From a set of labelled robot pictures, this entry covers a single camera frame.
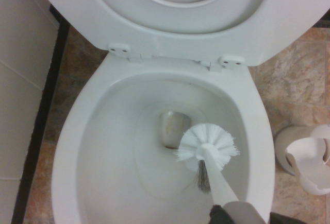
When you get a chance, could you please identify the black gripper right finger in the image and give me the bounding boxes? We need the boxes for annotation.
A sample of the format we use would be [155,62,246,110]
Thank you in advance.
[269,212,305,224]

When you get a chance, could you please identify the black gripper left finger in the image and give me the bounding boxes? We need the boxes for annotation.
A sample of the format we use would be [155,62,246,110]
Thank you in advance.
[208,204,229,224]

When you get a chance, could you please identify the white toilet brush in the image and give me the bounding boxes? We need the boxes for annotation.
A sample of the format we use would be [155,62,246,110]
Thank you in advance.
[175,123,267,224]

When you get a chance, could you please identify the white toilet brush holder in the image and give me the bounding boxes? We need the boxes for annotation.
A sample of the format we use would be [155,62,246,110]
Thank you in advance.
[274,124,330,195]

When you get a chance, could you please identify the white toilet bowl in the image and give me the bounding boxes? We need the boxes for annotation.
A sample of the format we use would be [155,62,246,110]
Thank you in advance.
[49,53,277,224]

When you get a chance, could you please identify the white toilet seat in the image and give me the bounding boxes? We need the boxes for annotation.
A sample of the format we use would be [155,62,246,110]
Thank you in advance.
[30,0,330,67]

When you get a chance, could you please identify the black rubber baseboard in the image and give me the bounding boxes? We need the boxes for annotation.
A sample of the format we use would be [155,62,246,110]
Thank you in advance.
[11,3,71,224]
[312,19,330,29]

